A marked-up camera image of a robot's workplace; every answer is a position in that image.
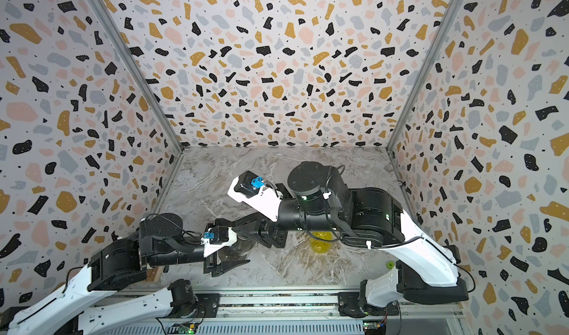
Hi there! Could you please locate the wooden chessboard box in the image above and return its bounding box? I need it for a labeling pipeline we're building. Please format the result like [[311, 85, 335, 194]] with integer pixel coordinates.
[[145, 266, 164, 283]]

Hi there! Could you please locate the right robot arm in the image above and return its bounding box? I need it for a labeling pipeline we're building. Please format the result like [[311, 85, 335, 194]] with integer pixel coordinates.
[[202, 161, 475, 308]]

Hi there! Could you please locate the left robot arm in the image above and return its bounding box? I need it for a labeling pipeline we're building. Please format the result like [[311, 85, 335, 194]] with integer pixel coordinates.
[[1, 213, 247, 334]]

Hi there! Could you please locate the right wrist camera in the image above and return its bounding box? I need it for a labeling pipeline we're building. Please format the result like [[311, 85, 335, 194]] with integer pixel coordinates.
[[228, 170, 284, 222]]

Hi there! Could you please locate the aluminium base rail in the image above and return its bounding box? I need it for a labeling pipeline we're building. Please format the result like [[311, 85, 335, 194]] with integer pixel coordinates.
[[110, 286, 470, 334]]

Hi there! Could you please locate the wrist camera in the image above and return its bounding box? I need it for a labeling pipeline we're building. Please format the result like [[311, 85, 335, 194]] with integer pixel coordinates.
[[228, 170, 284, 222], [201, 226, 237, 258]]

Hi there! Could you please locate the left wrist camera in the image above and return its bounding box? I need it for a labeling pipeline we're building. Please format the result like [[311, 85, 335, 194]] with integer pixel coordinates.
[[201, 226, 237, 258]]

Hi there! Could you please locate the yellow spray bottle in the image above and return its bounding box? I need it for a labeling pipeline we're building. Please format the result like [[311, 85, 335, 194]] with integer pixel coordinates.
[[308, 231, 337, 254]]

